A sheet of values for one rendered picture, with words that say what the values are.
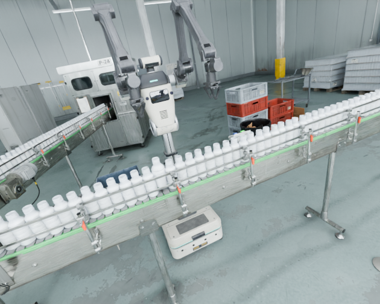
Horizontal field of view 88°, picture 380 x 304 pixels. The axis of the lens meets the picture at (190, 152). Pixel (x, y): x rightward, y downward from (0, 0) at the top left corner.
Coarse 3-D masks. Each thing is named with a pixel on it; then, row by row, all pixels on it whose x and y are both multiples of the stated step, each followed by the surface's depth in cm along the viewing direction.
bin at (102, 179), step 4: (128, 168) 156; (132, 168) 157; (136, 168) 158; (116, 172) 153; (120, 172) 154; (124, 172) 155; (128, 172) 157; (104, 176) 150; (108, 176) 151; (112, 176) 153; (116, 176) 154; (128, 176) 158; (100, 180) 150; (104, 180) 151; (116, 180) 155; (104, 184) 152
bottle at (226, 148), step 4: (224, 144) 113; (228, 144) 113; (224, 148) 113; (228, 148) 113; (224, 152) 113; (224, 156) 115; (228, 156) 114; (224, 160) 116; (228, 160) 115; (232, 164) 117
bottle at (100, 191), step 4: (96, 184) 95; (100, 184) 93; (96, 188) 92; (100, 188) 93; (104, 188) 96; (96, 192) 93; (100, 192) 93; (104, 192) 94; (96, 196) 93; (100, 196) 93; (100, 200) 94; (104, 200) 94; (108, 200) 96; (100, 204) 95; (104, 204) 95; (108, 204) 96; (112, 204) 99; (100, 208) 97; (112, 208) 98; (104, 212) 97; (108, 212) 97
